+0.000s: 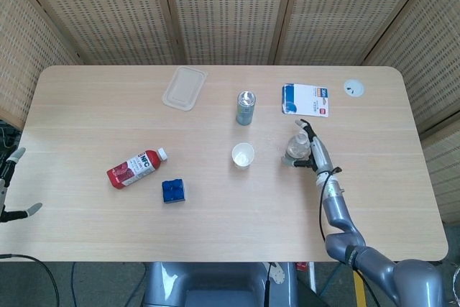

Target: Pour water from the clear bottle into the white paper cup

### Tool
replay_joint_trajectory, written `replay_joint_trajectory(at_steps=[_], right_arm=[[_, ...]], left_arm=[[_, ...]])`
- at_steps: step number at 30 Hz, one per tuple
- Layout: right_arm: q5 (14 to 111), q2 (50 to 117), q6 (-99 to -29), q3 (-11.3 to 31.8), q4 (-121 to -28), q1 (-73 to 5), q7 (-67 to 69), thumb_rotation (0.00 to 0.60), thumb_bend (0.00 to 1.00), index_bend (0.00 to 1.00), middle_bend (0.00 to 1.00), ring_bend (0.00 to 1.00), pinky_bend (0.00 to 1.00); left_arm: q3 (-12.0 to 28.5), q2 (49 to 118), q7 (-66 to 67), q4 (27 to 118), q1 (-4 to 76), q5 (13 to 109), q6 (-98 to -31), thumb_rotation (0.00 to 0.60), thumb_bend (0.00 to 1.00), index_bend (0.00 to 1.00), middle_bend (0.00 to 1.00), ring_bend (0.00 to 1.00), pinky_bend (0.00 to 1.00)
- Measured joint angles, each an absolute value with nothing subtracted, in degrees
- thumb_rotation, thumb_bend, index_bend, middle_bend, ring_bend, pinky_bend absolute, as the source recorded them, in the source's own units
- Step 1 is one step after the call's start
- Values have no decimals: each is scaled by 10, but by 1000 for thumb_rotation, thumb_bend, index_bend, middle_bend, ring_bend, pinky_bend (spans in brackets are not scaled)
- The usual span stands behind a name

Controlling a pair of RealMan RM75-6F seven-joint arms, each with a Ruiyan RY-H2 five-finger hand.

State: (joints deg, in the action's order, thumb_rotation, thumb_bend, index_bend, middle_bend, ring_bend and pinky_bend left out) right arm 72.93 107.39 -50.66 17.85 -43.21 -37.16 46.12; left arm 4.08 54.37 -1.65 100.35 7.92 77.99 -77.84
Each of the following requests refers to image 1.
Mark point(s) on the beige container lid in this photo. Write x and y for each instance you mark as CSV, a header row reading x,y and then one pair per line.
x,y
184,87

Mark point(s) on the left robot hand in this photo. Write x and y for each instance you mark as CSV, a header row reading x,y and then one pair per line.
x,y
3,192

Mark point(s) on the white round table grommet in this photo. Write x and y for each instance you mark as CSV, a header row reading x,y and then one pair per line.
x,y
354,88

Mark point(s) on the blue toy building block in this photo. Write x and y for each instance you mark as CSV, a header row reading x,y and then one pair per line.
x,y
174,192

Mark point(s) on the grey robot torso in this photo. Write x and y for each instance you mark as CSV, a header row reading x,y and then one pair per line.
x,y
215,282

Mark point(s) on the blue white paper packet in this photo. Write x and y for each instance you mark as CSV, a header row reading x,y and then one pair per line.
x,y
305,100

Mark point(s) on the woven bamboo folding screen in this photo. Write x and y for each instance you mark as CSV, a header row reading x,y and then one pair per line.
x,y
230,8

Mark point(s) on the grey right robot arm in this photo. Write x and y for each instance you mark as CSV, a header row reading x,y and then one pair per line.
x,y
338,213

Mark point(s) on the small red box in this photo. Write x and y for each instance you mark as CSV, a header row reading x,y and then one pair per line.
x,y
302,266

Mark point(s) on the red juice bottle white cap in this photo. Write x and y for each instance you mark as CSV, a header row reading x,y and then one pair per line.
x,y
134,168

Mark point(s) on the light blue drink can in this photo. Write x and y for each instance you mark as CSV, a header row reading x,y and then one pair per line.
x,y
246,109

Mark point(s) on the clear water bottle green label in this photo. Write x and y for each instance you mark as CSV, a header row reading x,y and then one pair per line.
x,y
296,147

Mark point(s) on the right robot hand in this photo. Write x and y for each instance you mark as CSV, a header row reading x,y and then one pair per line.
x,y
321,156

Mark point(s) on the white table leg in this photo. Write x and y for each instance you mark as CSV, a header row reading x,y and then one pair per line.
x,y
312,276

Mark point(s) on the white paper cup floral print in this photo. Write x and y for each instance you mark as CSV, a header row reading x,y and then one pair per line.
x,y
243,156

